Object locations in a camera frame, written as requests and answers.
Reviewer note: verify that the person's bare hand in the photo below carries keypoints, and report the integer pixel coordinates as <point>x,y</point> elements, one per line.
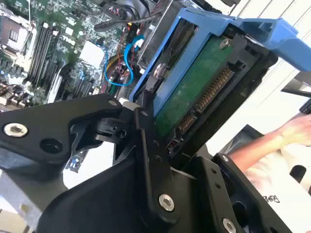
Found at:
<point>298,131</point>

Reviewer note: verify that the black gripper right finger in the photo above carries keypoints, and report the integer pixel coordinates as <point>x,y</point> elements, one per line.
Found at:
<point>211,179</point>

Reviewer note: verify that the hard disk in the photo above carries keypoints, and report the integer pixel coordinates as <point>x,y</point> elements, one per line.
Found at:
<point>194,80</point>

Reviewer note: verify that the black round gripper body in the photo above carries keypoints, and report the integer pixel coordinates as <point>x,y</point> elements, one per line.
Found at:
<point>109,206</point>

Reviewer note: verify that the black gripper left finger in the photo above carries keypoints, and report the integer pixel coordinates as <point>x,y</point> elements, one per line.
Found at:
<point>51,121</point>

